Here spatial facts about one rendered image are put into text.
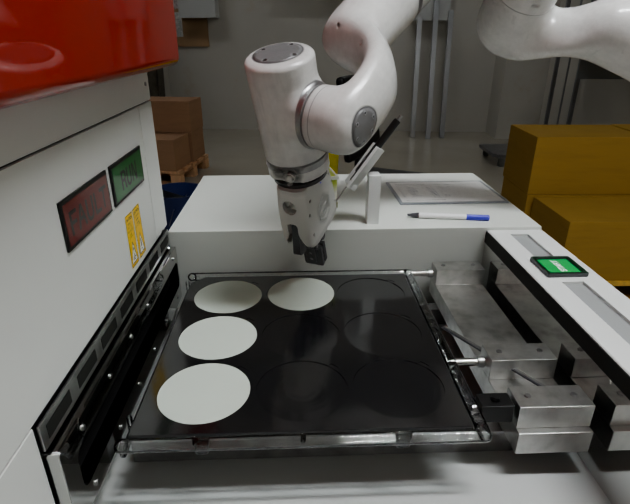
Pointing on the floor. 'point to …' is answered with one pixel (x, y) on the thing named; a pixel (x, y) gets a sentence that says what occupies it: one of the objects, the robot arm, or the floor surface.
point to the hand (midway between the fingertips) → (315, 251)
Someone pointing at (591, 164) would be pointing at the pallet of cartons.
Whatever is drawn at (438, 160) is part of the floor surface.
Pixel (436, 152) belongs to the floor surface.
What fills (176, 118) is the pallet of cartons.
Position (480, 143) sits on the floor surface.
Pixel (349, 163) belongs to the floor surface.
